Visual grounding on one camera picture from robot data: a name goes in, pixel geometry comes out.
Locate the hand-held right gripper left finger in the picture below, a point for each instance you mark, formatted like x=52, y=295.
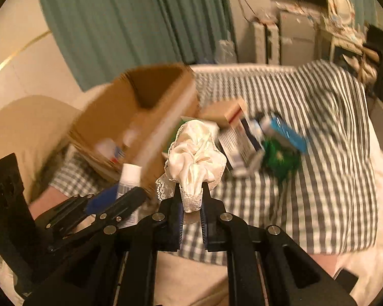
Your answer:
x=176, y=212

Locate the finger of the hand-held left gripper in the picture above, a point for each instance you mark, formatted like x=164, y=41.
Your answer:
x=127, y=202
x=67, y=212

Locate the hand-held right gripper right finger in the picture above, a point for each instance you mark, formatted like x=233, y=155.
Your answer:
x=205, y=216

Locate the white plastic bottle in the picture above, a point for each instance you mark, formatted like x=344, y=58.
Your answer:
x=129, y=175

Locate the white satin lace scrunchie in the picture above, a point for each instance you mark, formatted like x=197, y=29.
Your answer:
x=194, y=153

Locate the brown cardboard box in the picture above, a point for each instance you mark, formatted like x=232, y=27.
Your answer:
x=121, y=108

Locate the pink beige carton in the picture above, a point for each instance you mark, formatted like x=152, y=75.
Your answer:
x=220, y=111

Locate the white red blue packet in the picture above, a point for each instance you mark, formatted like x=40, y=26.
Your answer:
x=113, y=153

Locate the white blue medicine box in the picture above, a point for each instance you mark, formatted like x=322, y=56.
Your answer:
x=239, y=146

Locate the beige headboard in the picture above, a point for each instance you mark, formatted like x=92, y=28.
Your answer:
x=22, y=127

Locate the green packet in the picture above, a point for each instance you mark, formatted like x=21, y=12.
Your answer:
x=281, y=161

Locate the grey white striped blanket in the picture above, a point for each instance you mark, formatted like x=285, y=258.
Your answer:
x=322, y=153

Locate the white mattress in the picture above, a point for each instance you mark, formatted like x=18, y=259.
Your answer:
x=242, y=68

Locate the clear plastic bag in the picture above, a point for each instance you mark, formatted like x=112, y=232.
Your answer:
x=226, y=51

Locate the grey cabinet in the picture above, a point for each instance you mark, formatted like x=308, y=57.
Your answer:
x=298, y=38

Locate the cluttered white dressing table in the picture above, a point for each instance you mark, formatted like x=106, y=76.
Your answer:
x=341, y=38

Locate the dark hanging garment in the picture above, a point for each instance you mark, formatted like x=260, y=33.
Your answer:
x=379, y=57

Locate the white oval mirror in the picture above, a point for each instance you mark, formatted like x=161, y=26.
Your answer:
x=340, y=3

